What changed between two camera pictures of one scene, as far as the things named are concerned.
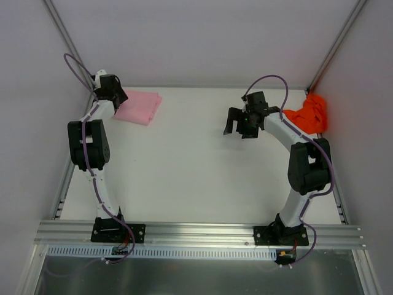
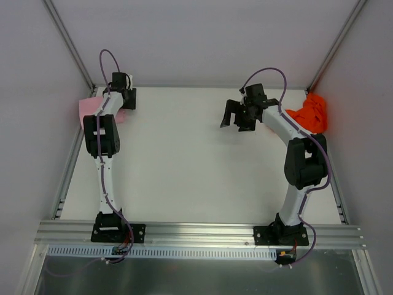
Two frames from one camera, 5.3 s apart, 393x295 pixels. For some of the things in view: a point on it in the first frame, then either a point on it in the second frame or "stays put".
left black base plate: [115, 232] stays put
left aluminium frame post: [67, 40] stays put
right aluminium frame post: [325, 64] stays put
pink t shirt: [139, 107] -> [89, 106]
